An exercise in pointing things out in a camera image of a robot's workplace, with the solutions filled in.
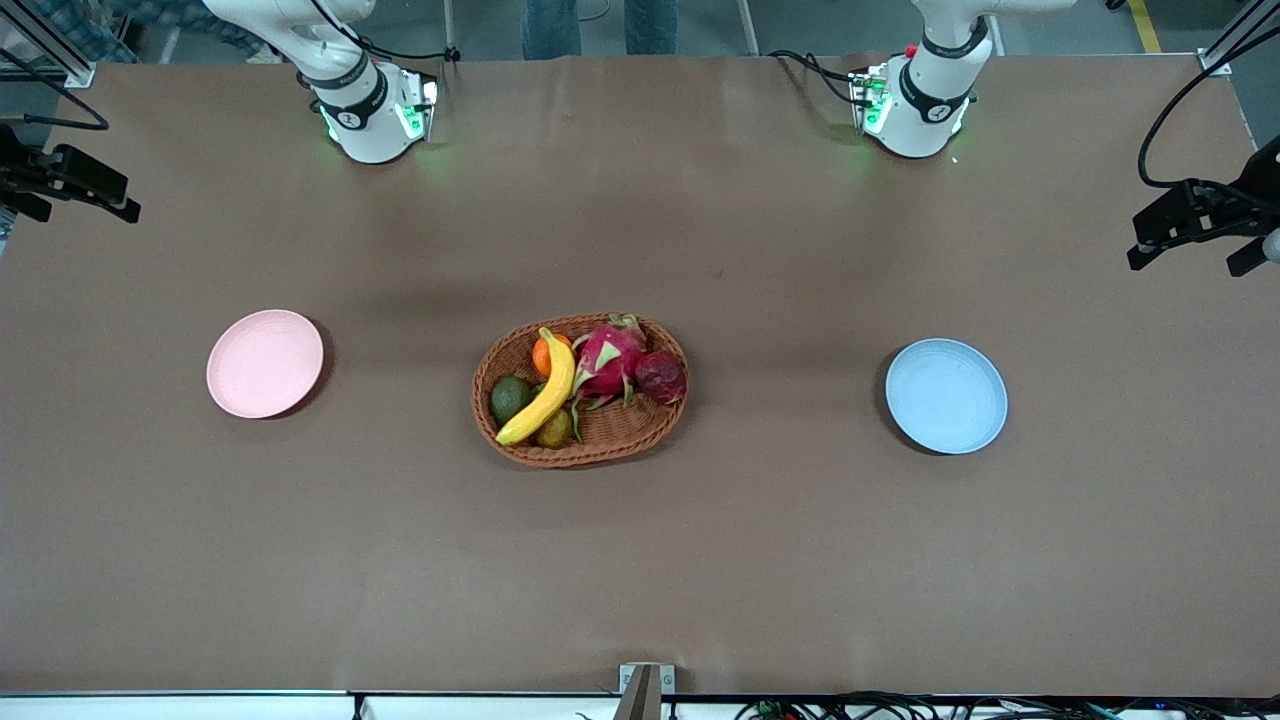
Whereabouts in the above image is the dark green avocado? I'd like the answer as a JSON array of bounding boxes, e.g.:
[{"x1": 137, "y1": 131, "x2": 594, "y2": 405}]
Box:
[{"x1": 489, "y1": 375, "x2": 534, "y2": 428}]

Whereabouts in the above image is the pink dragon fruit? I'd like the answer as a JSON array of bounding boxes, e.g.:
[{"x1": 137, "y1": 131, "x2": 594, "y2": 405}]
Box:
[{"x1": 568, "y1": 313, "x2": 649, "y2": 442}]

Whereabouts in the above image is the white table edge rail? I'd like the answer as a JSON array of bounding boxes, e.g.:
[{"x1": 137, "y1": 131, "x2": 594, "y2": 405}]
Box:
[{"x1": 0, "y1": 689, "x2": 621, "y2": 720}]

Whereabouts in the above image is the yellow banana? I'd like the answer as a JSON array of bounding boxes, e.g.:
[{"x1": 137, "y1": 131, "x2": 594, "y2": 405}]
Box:
[{"x1": 495, "y1": 327, "x2": 577, "y2": 447}]

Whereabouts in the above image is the brown wicker oval basket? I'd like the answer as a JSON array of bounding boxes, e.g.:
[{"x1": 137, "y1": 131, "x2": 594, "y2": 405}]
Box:
[{"x1": 471, "y1": 313, "x2": 691, "y2": 469}]

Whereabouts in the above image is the dark red apple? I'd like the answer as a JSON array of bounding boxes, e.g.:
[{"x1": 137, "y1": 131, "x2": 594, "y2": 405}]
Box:
[{"x1": 634, "y1": 350, "x2": 688, "y2": 406}]

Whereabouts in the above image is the orange tangerine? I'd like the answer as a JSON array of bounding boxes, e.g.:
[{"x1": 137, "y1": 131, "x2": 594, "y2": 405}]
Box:
[{"x1": 531, "y1": 333, "x2": 573, "y2": 379}]

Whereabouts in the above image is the black arm base cable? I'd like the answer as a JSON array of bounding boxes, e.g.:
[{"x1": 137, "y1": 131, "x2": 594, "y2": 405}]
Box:
[
  {"x1": 768, "y1": 49, "x2": 873, "y2": 107},
  {"x1": 310, "y1": 0, "x2": 462, "y2": 64}
]

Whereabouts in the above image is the aluminium frame post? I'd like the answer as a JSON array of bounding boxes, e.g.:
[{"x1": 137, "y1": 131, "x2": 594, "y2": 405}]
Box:
[
  {"x1": 0, "y1": 0, "x2": 97, "y2": 89},
  {"x1": 1198, "y1": 0, "x2": 1280, "y2": 77}
]

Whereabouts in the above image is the pink round plate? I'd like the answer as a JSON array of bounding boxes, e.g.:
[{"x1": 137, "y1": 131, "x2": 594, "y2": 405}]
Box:
[{"x1": 206, "y1": 309, "x2": 325, "y2": 419}]

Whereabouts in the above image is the black cable bundle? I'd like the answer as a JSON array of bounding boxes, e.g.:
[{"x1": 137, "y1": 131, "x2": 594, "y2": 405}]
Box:
[{"x1": 735, "y1": 692, "x2": 1280, "y2": 720}]

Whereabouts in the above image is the light blue round plate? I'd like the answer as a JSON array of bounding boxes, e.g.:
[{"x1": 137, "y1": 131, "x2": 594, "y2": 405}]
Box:
[{"x1": 885, "y1": 338, "x2": 1009, "y2": 456}]

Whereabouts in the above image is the blue jeans leg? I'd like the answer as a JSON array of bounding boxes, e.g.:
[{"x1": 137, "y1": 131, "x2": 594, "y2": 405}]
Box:
[
  {"x1": 520, "y1": 0, "x2": 583, "y2": 60},
  {"x1": 625, "y1": 0, "x2": 679, "y2": 56}
]

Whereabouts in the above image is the black right arm base cable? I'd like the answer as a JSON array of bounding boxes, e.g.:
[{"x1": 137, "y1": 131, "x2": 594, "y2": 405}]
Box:
[{"x1": 310, "y1": 0, "x2": 462, "y2": 64}]

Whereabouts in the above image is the black left arm base cable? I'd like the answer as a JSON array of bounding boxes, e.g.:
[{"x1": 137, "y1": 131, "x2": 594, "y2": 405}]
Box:
[{"x1": 768, "y1": 49, "x2": 873, "y2": 107}]

